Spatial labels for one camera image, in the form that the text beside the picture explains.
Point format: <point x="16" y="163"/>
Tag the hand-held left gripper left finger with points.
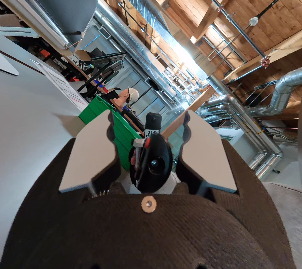
<point x="92" y="153"/>

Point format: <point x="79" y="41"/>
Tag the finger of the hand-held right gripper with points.
<point x="139" y="144"/>

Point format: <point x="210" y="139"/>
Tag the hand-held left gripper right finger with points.
<point x="207" y="155"/>

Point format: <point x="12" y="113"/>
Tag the black remote control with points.
<point x="155" y="174"/>

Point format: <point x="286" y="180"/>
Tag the person's right hand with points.
<point x="133" y="163"/>

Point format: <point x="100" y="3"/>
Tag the white hard hat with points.
<point x="133" y="93"/>

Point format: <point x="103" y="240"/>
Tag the mannequin head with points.
<point x="122" y="97"/>

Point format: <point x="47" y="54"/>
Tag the green plastic bin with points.
<point x="101" y="108"/>

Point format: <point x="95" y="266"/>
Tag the white paper sheet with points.
<point x="61" y="85"/>

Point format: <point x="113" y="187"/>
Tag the black computer monitor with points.
<point x="108" y="58"/>

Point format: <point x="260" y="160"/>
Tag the silver insulated pipes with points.
<point x="283" y="85"/>

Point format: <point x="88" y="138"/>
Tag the red pipe valve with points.
<point x="265" y="62"/>

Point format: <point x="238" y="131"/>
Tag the silver ventilation duct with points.
<point x="151" y="7"/>

